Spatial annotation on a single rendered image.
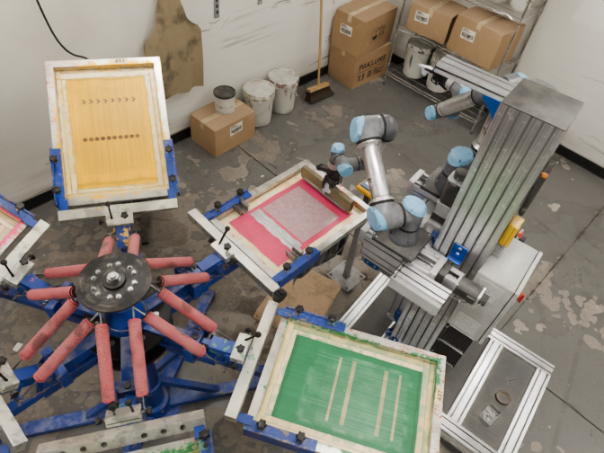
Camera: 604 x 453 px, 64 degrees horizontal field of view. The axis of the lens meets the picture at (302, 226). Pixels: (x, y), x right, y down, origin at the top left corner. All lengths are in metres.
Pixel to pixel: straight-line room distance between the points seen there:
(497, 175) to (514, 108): 0.30
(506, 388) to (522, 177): 1.67
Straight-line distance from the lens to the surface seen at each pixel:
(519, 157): 2.08
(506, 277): 2.48
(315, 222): 2.77
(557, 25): 5.39
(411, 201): 2.24
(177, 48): 4.27
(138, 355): 2.06
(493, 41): 5.12
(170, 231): 3.99
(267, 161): 4.58
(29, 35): 3.76
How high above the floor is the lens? 2.99
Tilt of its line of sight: 48 degrees down
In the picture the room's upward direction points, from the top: 8 degrees clockwise
